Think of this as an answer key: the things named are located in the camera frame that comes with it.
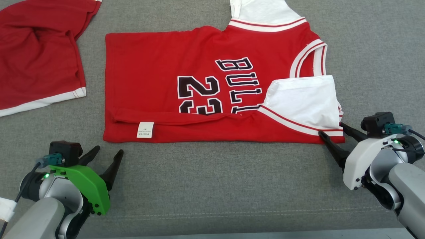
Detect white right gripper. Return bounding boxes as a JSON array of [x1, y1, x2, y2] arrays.
[[318, 122, 405, 191]]

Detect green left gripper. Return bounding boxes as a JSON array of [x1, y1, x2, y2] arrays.
[[49, 145, 124, 216]]

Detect red shorts with white trim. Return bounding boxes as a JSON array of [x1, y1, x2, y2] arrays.
[[0, 0, 103, 119]]

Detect red Bulls 23 jersey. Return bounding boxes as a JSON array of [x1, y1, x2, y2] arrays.
[[103, 0, 346, 145]]

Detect white tape tag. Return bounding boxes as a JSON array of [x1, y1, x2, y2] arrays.
[[0, 197, 17, 223]]

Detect grey fabric sofa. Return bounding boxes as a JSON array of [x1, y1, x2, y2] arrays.
[[0, 0, 425, 239]]

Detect black left camera cable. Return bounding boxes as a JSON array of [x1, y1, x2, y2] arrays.
[[0, 153, 66, 239]]

